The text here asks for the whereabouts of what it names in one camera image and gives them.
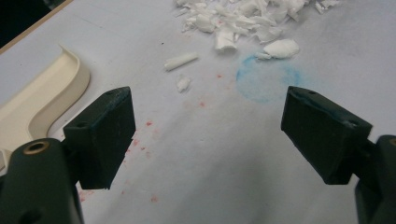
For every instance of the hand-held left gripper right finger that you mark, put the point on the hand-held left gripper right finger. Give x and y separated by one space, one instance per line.
323 137

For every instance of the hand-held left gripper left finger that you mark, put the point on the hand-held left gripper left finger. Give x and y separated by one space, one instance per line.
102 137

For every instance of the cream plastic dustpan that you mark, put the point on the cream plastic dustpan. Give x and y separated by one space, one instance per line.
40 93

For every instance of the small white paper scrap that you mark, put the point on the small white paper scrap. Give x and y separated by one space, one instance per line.
183 84

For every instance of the white cover board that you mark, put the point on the white cover board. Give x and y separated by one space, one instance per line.
218 149

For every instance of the rolled white paper scrap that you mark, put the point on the rolled white paper scrap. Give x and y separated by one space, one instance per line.
181 61

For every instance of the pile of white paper scraps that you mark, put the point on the pile of white paper scraps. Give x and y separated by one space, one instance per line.
246 21

